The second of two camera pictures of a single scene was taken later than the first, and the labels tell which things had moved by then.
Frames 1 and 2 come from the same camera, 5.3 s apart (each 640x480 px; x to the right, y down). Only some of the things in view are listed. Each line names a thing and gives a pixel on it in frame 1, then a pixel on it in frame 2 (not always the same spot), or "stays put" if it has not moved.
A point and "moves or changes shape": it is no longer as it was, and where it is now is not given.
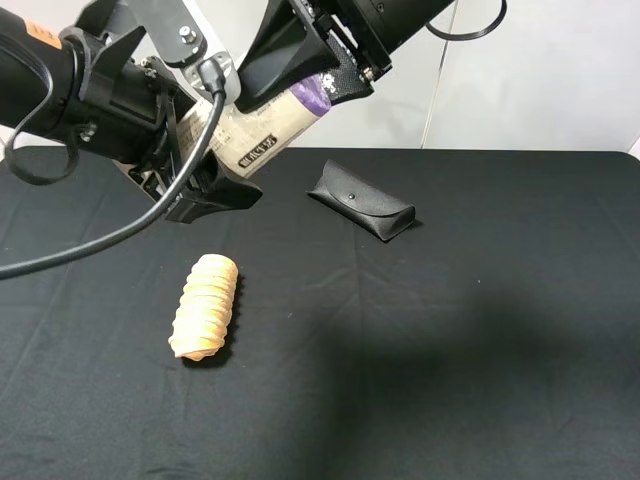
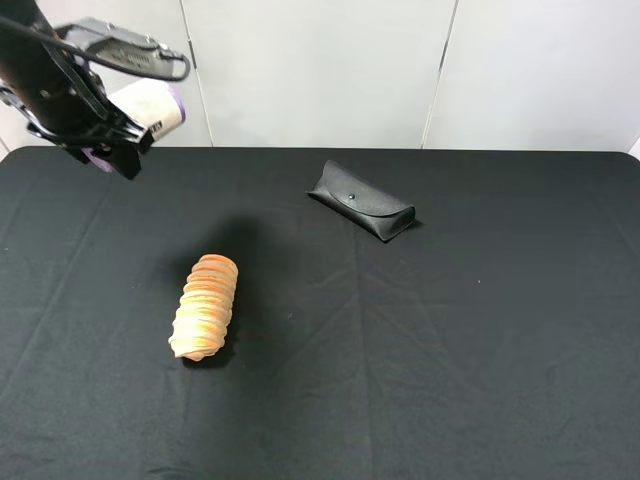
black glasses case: x=368 y=206 stays put
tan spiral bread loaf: x=204 y=309 stays put
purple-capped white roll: x=248 y=140 moves or changes shape
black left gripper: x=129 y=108 to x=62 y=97
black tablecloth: x=495 y=337 stays put
